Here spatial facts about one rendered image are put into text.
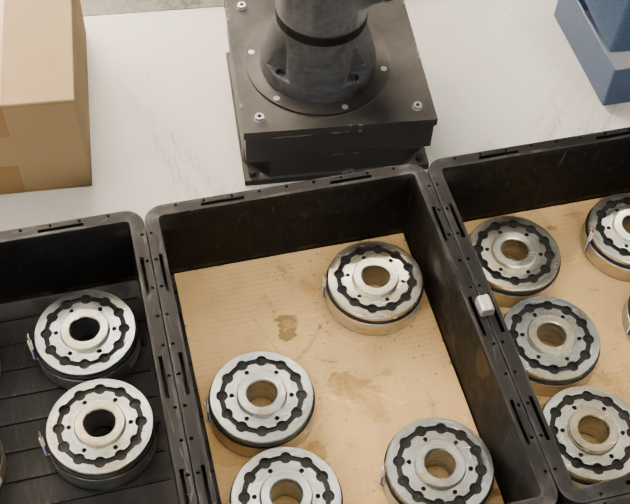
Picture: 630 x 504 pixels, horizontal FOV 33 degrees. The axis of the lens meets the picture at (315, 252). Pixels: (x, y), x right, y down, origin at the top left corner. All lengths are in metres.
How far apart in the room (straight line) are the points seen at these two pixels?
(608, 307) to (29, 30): 0.78
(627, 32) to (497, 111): 0.48
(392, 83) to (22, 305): 0.56
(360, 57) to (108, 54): 0.42
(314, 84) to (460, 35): 0.36
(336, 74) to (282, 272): 0.30
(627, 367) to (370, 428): 0.28
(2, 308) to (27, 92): 0.29
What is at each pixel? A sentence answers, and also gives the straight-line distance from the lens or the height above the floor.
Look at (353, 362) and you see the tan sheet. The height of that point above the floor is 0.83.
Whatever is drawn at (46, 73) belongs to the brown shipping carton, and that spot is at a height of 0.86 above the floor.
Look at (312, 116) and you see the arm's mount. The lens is 1.34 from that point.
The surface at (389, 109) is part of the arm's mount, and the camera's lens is 1.36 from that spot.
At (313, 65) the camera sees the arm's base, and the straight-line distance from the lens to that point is 1.32.
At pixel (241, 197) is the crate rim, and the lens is 1.08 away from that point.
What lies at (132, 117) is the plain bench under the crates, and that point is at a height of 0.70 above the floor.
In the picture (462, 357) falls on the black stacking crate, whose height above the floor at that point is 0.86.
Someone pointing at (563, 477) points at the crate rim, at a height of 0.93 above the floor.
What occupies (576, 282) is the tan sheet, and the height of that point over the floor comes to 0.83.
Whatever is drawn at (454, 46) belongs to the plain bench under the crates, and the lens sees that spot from 1.60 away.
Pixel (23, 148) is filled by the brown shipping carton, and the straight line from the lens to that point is 1.35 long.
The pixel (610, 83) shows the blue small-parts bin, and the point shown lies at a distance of 1.54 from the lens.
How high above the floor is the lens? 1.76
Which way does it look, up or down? 53 degrees down
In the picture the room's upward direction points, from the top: 3 degrees clockwise
